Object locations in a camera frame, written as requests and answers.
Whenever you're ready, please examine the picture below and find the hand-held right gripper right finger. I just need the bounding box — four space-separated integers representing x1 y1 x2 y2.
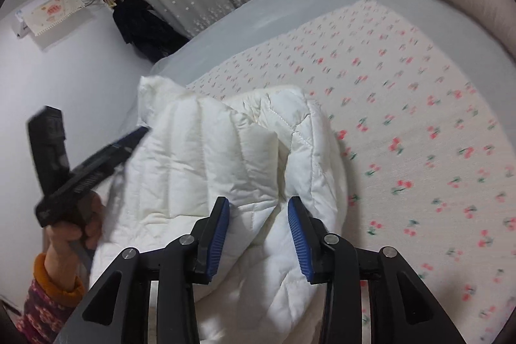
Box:
287 196 458 344

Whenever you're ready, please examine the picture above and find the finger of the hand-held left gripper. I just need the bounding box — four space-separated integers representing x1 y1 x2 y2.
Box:
70 126 151 183

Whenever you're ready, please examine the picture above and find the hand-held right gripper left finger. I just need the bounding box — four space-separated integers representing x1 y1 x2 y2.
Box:
56 196 231 344

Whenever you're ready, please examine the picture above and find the white quilted hooded jacket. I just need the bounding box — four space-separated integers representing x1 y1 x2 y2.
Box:
86 75 349 344

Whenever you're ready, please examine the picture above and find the person's left forearm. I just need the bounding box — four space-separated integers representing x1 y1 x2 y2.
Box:
18 253 87 344

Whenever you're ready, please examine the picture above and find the person's left hand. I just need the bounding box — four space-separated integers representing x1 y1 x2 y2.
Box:
44 191 106 276

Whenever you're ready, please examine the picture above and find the air conditioner with cloth cover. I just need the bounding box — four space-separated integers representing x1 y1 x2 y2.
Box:
14 0 87 46

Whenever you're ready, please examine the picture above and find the dark hanging coat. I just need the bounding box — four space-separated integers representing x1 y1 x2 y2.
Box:
103 0 190 63

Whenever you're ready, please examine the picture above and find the cherry print bed sheet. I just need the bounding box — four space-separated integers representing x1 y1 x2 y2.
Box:
185 0 516 344

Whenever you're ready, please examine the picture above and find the grey bed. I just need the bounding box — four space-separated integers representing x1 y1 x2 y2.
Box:
150 0 516 76

